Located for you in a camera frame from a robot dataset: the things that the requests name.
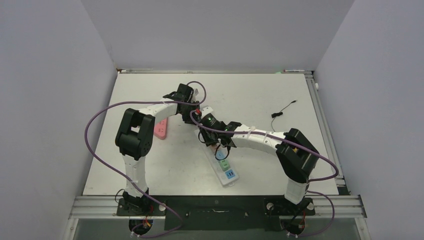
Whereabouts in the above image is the tan cube plug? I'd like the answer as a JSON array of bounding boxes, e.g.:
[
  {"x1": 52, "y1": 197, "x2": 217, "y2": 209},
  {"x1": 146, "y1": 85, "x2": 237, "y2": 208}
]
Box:
[{"x1": 209, "y1": 144, "x2": 220, "y2": 152}]

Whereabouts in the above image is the pink triangular socket base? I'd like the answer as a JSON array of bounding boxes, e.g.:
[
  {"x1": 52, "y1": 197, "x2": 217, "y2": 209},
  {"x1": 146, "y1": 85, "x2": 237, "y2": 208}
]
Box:
[{"x1": 153, "y1": 118, "x2": 168, "y2": 140}]

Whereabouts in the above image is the white long power strip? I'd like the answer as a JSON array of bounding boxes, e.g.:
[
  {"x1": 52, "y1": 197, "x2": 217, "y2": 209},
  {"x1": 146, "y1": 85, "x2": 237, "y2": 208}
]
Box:
[{"x1": 194, "y1": 129, "x2": 240, "y2": 188}]

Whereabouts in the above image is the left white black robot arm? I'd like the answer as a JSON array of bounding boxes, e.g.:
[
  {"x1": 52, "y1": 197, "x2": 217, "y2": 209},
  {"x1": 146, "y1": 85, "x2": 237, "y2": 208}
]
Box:
[{"x1": 115, "y1": 99, "x2": 201, "y2": 215}]

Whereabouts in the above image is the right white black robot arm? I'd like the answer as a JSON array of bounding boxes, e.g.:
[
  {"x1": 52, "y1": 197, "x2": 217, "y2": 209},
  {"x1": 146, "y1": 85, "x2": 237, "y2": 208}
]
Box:
[{"x1": 200, "y1": 113, "x2": 318, "y2": 214}]

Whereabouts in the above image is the blue cube plug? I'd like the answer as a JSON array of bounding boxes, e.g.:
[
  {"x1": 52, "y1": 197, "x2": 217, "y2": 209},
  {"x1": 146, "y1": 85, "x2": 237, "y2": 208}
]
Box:
[{"x1": 215, "y1": 150, "x2": 227, "y2": 161}]

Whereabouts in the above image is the green cube plug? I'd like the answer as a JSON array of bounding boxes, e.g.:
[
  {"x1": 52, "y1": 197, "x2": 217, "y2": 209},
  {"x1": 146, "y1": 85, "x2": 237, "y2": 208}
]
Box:
[{"x1": 218, "y1": 160, "x2": 231, "y2": 172}]

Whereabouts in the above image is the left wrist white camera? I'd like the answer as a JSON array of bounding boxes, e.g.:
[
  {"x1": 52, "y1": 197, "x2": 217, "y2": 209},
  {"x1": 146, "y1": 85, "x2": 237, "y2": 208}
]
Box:
[{"x1": 190, "y1": 88, "x2": 199, "y2": 102}]

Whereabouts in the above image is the wrist white camera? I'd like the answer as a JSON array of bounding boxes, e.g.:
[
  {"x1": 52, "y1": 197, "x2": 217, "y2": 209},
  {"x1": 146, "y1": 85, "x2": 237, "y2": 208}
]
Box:
[
  {"x1": 201, "y1": 106, "x2": 214, "y2": 121},
  {"x1": 190, "y1": 88, "x2": 199, "y2": 102}
]

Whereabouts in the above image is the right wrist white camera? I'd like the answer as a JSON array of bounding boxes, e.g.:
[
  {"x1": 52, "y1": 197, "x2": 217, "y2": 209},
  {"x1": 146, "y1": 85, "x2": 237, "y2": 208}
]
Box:
[{"x1": 201, "y1": 106, "x2": 214, "y2": 121}]

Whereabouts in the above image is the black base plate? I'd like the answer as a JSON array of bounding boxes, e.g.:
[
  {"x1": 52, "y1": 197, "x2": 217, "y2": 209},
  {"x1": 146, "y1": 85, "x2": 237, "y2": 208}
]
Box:
[{"x1": 116, "y1": 195, "x2": 316, "y2": 232}]

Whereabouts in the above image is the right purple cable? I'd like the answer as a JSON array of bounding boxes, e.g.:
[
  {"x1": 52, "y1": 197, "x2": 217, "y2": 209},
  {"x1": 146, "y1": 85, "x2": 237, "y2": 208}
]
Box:
[{"x1": 189, "y1": 109, "x2": 340, "y2": 239}]

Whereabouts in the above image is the aluminium frame rail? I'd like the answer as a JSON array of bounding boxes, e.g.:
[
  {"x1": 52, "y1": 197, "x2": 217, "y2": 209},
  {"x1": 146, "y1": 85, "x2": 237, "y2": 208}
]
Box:
[{"x1": 63, "y1": 193, "x2": 371, "y2": 240}]

